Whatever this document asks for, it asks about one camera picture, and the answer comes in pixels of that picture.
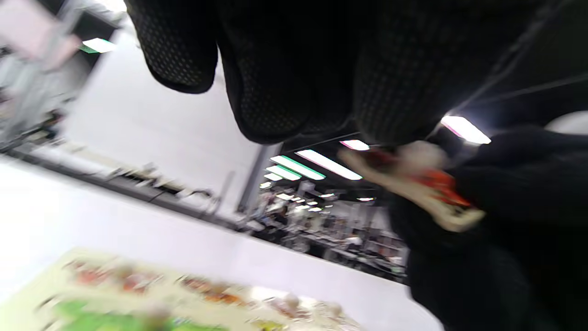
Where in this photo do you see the person's left hand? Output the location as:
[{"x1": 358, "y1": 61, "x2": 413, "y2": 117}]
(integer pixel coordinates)
[{"x1": 124, "y1": 0, "x2": 552, "y2": 146}]

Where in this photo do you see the orange fox puzzle piece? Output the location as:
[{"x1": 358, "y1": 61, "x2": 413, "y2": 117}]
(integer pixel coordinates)
[{"x1": 339, "y1": 140, "x2": 486, "y2": 233}]

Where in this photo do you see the pink screen monitor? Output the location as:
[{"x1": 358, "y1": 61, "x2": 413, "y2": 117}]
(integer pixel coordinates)
[{"x1": 0, "y1": 0, "x2": 82, "y2": 69}]

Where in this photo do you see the crocodile wooden puzzle piece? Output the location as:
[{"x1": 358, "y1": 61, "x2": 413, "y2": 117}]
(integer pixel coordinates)
[{"x1": 51, "y1": 299, "x2": 226, "y2": 331}]

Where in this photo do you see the wooden animal puzzle frame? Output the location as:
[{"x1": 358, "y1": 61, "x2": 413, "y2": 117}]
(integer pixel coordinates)
[{"x1": 0, "y1": 248, "x2": 366, "y2": 331}]

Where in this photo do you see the long white workbench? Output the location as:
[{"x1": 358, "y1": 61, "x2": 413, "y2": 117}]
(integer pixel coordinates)
[{"x1": 0, "y1": 138, "x2": 242, "y2": 230}]

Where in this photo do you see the pink rabbit puzzle piece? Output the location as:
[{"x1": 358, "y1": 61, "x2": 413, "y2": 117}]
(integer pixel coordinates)
[{"x1": 322, "y1": 301, "x2": 350, "y2": 325}]

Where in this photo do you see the cluttered workbench row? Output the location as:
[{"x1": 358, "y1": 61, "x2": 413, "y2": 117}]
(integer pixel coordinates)
[{"x1": 248, "y1": 182, "x2": 410, "y2": 283}]

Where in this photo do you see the lion puzzle piece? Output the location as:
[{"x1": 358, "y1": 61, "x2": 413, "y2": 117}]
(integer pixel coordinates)
[{"x1": 181, "y1": 275, "x2": 249, "y2": 308}]

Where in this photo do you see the ceiling light panel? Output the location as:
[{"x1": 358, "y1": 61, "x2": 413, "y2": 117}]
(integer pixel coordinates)
[{"x1": 79, "y1": 38, "x2": 118, "y2": 55}]

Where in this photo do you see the monkey puzzle piece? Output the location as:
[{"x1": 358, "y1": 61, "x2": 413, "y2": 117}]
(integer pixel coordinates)
[{"x1": 269, "y1": 293, "x2": 313, "y2": 321}]

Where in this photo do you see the person's right hand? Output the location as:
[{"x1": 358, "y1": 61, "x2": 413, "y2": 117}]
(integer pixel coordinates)
[{"x1": 390, "y1": 128, "x2": 588, "y2": 331}]

